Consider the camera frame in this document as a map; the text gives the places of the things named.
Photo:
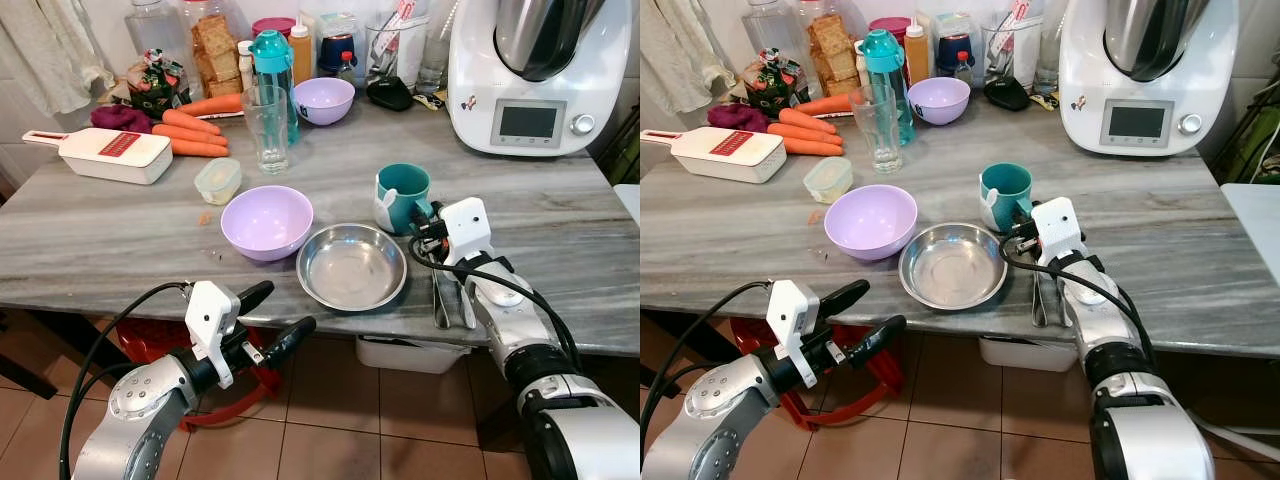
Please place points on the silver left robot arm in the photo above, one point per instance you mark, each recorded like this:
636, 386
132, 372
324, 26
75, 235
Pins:
140, 405
715, 400

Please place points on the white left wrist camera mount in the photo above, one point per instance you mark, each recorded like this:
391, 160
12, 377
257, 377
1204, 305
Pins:
208, 315
790, 315

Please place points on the steel cutlery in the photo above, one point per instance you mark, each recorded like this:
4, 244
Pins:
1045, 298
450, 300

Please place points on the teal mug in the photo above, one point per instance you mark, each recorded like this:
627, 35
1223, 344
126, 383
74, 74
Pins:
400, 195
1005, 192

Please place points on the orange carrot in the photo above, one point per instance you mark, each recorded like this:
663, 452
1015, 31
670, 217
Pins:
805, 140
190, 121
805, 120
190, 140
212, 104
825, 103

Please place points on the purple sweet potato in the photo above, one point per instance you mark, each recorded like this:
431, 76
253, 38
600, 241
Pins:
737, 117
120, 118

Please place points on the red lidded container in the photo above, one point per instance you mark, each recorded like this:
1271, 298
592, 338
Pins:
275, 25
890, 24

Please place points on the white plastic tub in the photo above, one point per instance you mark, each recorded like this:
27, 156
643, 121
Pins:
1020, 353
410, 355

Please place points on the stainless steel bowl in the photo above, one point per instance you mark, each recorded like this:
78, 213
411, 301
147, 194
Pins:
952, 266
352, 268

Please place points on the small purple plastic bowl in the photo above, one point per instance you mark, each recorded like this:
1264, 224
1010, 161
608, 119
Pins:
323, 100
938, 100

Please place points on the white kitchen cooking machine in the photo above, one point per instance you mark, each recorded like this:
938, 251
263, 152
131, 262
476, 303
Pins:
1145, 90
535, 90

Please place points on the hanging pale cloth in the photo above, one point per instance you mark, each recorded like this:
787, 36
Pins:
45, 55
680, 55

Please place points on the clear plastic bottle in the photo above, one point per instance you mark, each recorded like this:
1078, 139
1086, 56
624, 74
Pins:
772, 28
155, 28

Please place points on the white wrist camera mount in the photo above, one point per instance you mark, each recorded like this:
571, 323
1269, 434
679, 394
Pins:
1058, 228
790, 315
468, 228
208, 315

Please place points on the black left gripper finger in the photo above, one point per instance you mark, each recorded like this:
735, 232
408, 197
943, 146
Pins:
255, 297
880, 338
845, 297
290, 338

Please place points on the orange sauce bottle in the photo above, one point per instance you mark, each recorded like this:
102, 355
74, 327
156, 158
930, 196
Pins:
301, 55
917, 55

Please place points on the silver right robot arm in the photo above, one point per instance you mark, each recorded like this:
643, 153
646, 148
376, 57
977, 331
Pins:
530, 350
1120, 350

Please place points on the small white bottle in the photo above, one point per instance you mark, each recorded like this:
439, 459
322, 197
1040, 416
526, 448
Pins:
860, 62
245, 65

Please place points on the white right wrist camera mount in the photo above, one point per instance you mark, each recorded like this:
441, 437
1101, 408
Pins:
468, 228
1058, 228

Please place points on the small lidded plastic container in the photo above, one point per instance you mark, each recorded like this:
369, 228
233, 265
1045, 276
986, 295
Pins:
217, 180
828, 179

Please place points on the clear jar of crackers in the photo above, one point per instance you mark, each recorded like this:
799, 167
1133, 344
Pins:
214, 55
830, 55

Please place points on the large purple plastic bowl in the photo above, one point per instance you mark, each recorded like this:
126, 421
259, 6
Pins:
870, 222
265, 222

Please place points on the white side table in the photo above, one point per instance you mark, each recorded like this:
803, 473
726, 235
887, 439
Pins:
1255, 225
630, 200

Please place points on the small red capped bottle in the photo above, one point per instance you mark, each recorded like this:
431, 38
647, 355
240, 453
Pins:
964, 67
347, 68

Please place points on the white slicer with red blade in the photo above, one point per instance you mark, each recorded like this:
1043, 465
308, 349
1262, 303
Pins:
725, 155
115, 155

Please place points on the dark printed snack bag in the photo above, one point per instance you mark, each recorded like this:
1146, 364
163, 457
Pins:
775, 88
157, 88

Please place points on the green object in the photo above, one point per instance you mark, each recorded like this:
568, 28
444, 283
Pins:
628, 155
1250, 140

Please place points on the dark blue jar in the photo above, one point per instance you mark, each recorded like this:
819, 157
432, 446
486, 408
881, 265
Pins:
952, 42
335, 45

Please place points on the black rounded object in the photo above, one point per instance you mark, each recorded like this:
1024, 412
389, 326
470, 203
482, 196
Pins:
390, 94
1007, 94

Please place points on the clear drinking glass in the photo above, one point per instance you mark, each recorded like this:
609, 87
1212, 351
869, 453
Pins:
875, 135
265, 135

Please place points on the clear glass jar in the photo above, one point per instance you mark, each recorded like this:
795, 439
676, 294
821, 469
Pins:
395, 50
1012, 50

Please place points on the teal water bottle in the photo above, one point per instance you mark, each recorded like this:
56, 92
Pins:
272, 60
884, 60

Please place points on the red plastic stool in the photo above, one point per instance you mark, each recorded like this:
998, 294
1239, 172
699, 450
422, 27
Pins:
760, 338
150, 340

